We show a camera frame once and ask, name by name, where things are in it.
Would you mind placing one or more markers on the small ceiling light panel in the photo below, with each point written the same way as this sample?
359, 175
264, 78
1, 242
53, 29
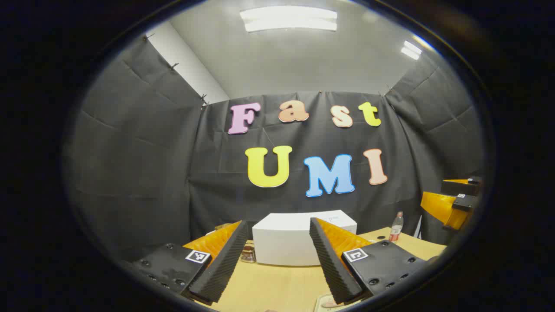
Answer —
411, 50

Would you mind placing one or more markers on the clear bottle with red label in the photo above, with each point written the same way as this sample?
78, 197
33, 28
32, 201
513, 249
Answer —
396, 227

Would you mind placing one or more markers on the white food plate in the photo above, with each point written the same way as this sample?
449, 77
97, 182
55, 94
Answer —
321, 301

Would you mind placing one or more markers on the black backdrop cloth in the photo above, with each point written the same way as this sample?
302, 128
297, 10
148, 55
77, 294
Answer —
143, 164

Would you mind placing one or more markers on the white sheet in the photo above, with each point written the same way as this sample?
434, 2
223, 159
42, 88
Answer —
418, 227

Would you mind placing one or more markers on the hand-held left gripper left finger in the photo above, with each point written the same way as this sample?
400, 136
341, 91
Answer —
225, 264

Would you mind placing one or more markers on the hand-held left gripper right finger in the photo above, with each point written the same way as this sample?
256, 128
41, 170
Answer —
331, 268

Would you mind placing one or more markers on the large ceiling light panel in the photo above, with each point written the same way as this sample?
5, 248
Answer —
288, 19

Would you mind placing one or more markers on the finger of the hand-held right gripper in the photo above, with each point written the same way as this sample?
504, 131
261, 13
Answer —
457, 188
438, 208

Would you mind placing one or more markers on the white microwave oven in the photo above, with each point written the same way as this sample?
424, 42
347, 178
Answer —
282, 238

